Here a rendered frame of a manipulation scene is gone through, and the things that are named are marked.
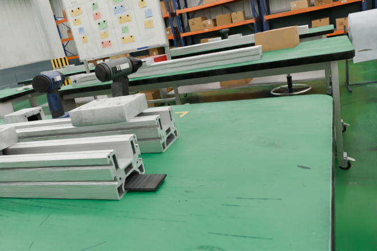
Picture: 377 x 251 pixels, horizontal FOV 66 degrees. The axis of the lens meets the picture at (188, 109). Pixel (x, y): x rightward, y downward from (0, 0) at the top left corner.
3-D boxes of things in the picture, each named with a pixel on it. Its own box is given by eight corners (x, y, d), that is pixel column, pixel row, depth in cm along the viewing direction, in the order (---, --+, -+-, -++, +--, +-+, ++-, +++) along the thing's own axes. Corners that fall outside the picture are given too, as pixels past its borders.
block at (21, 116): (5, 142, 108) (-4, 118, 105) (31, 131, 118) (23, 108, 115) (24, 141, 104) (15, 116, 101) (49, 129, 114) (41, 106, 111)
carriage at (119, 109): (76, 136, 74) (68, 111, 72) (101, 122, 83) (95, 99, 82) (129, 133, 68) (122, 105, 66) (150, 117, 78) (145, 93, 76)
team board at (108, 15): (88, 128, 430) (46, -11, 382) (110, 116, 473) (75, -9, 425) (175, 124, 361) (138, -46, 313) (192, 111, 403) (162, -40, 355)
